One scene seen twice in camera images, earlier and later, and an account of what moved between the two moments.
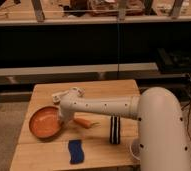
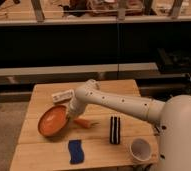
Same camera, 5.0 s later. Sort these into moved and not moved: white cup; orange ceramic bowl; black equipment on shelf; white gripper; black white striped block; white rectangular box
Moved: orange ceramic bowl; white gripper
Not moved: black equipment on shelf; white cup; white rectangular box; black white striped block
